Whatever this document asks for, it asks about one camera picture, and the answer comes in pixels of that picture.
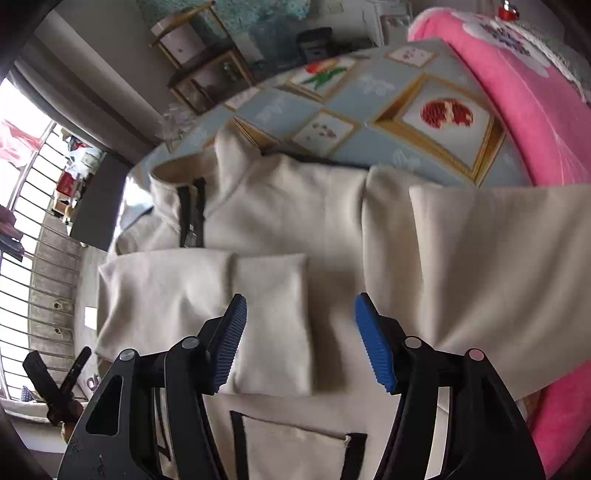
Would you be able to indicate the white water dispenser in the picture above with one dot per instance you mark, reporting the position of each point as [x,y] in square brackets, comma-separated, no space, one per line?
[392,21]

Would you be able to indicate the small red object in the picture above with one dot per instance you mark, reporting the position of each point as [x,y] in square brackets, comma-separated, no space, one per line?
[508,10]

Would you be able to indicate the metal window railing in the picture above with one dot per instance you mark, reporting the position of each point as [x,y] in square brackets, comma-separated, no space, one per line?
[37,277]

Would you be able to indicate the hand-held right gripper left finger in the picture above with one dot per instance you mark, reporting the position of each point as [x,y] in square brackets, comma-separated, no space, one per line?
[229,344]

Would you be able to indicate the red hanging cloth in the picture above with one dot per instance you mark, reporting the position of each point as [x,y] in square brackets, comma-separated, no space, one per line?
[16,141]

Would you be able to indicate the dark grey cabinet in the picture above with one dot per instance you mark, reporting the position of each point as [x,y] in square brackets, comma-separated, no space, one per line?
[97,203]

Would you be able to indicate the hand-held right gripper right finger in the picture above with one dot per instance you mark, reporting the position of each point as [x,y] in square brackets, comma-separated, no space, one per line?
[375,346]

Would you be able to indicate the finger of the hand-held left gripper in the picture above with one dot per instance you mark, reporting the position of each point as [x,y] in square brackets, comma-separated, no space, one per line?
[78,367]
[44,383]

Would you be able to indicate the fruit print tablecloth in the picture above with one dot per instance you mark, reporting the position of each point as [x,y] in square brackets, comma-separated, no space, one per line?
[369,83]

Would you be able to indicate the crumpled clear plastic bag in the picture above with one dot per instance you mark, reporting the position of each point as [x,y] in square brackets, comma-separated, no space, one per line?
[173,122]

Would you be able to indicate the wooden chair with dark seat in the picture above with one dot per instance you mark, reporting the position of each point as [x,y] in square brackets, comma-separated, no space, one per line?
[210,57]

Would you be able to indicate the dark rice cooker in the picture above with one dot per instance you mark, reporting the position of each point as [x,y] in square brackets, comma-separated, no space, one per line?
[314,42]

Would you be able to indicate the cream jacket with black trim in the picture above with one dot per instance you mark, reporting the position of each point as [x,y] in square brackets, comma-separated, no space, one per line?
[286,207]

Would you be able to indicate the pink blanket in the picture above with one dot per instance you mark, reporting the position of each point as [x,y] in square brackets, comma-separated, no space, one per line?
[531,115]

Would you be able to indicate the clear water jug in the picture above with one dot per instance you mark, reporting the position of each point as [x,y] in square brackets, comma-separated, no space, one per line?
[272,30]

